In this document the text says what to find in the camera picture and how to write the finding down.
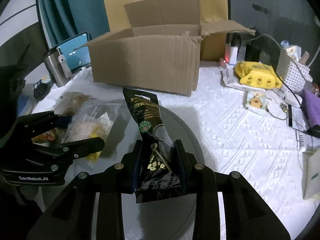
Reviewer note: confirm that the brown cardboard box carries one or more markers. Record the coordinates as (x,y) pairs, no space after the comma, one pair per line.
(160,50)

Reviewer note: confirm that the teal curtain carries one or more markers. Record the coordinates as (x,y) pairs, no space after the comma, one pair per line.
(63,19)

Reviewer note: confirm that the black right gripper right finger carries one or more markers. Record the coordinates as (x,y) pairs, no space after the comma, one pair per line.
(227,198)

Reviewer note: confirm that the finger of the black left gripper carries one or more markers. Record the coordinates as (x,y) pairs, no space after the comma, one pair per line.
(36,124)
(81,148)

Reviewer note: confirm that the tablet with blue screen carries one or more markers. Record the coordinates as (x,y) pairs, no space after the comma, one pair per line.
(75,51)

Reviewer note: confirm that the white charger plug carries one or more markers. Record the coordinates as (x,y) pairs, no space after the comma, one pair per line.
(231,53)

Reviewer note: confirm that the clear plastic snack bag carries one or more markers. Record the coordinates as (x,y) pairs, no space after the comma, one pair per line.
(90,117)

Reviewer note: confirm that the purple cloth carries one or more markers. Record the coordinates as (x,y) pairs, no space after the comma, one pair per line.
(311,107)

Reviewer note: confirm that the steel travel mug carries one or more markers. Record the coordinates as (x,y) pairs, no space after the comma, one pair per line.
(57,67)

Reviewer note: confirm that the white perforated basket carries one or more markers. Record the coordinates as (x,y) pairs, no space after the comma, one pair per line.
(292,72)

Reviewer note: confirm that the small cartoon tissue pack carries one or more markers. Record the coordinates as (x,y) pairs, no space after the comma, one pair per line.
(255,101)

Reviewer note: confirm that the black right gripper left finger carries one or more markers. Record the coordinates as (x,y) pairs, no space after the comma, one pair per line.
(90,206)

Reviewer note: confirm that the round grey tray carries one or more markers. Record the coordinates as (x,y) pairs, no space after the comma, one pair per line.
(164,211)

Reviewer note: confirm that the black coffee bean bag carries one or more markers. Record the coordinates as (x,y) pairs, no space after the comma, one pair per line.
(156,174)

